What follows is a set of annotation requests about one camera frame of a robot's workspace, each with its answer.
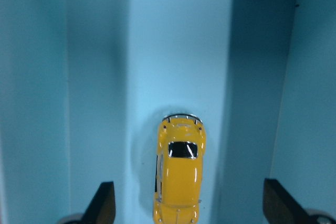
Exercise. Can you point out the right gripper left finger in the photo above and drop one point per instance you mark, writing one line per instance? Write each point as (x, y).
(100, 210)

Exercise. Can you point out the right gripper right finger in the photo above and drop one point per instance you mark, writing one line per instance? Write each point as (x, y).
(280, 207)

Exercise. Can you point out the yellow toy beetle car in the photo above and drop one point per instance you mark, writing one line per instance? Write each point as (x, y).
(179, 169)

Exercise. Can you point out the light blue plastic bin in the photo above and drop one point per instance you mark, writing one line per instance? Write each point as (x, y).
(85, 83)

